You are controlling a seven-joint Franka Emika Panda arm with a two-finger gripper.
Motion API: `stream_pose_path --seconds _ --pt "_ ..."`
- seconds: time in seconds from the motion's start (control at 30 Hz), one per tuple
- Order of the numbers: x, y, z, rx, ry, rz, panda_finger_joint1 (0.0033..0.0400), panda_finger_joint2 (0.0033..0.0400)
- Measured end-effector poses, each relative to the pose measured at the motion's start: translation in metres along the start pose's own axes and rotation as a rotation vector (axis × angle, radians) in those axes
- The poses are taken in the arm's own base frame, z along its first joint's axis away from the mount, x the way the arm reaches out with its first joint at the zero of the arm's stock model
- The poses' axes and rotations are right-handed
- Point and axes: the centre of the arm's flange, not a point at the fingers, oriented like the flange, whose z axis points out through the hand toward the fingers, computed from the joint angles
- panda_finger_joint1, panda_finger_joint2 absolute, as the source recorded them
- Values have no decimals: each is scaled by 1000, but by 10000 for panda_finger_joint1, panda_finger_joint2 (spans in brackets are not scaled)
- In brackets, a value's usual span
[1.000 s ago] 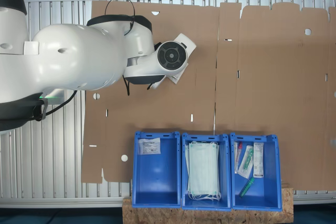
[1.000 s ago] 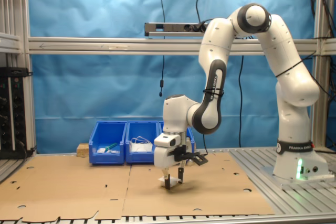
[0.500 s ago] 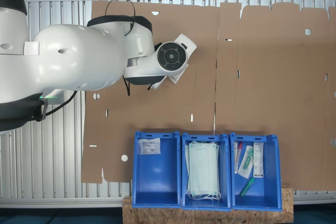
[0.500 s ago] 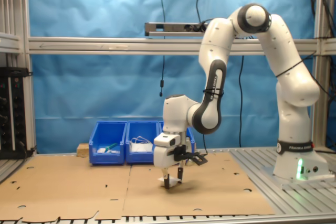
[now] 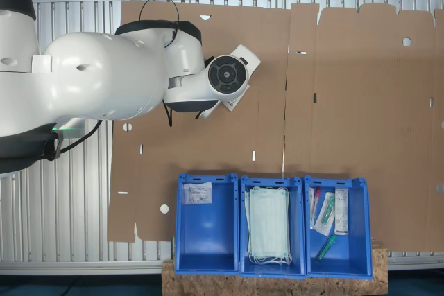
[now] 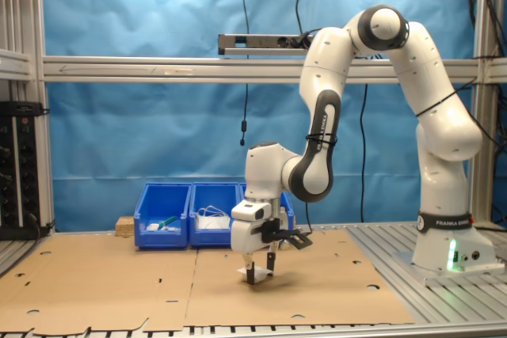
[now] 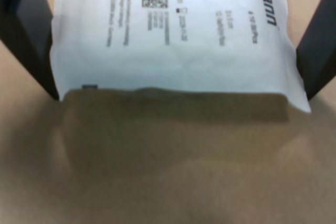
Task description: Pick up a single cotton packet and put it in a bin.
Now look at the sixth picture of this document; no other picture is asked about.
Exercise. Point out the loose green capped needle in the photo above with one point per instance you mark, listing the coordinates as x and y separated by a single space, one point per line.
168 222

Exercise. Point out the blue plastic bin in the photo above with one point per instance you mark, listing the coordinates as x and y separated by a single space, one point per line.
214 195
158 199
287 205

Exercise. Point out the white printed cotton packet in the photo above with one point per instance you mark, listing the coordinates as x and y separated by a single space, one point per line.
261 273

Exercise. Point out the stack of white face masks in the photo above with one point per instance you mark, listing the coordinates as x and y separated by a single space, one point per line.
212 222

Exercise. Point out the black equipment rack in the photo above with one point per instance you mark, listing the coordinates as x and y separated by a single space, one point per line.
17 172

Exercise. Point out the brown cardboard sheet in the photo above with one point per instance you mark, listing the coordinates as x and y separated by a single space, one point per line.
99 274
317 286

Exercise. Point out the black camera on bracket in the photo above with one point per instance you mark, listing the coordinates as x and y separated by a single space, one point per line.
295 240

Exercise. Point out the aluminium frame crossbeam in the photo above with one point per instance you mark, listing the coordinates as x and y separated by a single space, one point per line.
158 69

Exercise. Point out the aluminium frame post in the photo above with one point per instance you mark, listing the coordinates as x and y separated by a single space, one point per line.
489 136
27 17

